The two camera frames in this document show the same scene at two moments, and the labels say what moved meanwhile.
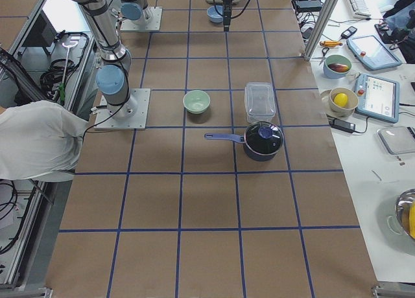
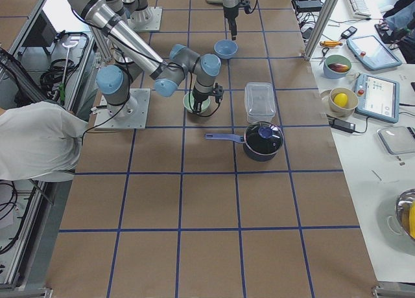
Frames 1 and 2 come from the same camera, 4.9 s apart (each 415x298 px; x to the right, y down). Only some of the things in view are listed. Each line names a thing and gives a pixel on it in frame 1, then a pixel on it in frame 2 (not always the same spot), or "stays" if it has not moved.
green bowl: x=196 y=102 stays
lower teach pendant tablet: x=377 y=96 stays
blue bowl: x=215 y=13 to x=225 y=48
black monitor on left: x=42 y=34 stays
